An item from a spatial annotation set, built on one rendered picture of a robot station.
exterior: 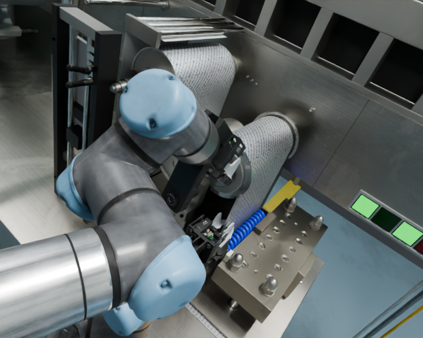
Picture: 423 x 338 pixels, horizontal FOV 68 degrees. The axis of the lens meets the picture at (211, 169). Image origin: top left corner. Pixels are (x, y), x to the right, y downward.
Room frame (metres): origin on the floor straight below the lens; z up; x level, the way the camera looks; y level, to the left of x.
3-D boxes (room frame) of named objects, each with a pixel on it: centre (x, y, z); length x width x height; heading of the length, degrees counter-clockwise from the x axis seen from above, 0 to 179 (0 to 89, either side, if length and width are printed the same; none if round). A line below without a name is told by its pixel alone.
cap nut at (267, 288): (0.48, -0.23, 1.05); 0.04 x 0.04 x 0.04
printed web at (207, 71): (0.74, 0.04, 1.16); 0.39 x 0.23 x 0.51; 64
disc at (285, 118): (0.80, -0.13, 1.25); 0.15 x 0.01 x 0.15; 64
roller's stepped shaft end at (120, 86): (0.61, 0.24, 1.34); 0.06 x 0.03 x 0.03; 154
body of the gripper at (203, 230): (0.44, -0.03, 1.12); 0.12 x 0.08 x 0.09; 154
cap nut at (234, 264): (0.51, -0.14, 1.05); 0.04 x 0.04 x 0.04
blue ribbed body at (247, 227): (0.65, -0.15, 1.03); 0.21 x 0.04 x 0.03; 154
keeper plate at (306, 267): (0.61, -0.34, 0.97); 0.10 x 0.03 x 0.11; 154
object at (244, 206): (0.66, -0.13, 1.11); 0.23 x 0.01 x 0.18; 154
